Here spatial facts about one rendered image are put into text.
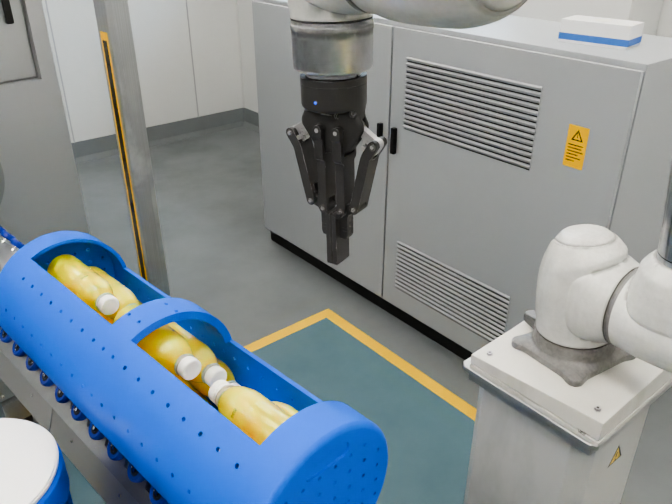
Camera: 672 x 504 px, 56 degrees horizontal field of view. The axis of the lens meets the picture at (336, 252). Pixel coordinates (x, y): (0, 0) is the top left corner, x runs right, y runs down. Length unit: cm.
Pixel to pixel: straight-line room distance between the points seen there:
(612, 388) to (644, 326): 19
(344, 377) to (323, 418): 200
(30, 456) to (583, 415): 97
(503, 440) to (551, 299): 35
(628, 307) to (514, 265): 144
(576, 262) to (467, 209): 148
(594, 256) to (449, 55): 151
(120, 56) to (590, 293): 119
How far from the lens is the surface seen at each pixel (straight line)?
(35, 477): 122
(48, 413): 158
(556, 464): 141
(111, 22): 168
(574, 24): 246
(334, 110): 71
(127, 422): 109
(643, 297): 119
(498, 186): 256
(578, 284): 125
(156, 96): 596
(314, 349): 309
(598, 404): 130
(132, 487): 130
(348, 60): 70
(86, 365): 120
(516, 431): 143
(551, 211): 245
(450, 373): 299
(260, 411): 99
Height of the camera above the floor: 186
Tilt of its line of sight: 28 degrees down
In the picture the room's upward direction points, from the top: straight up
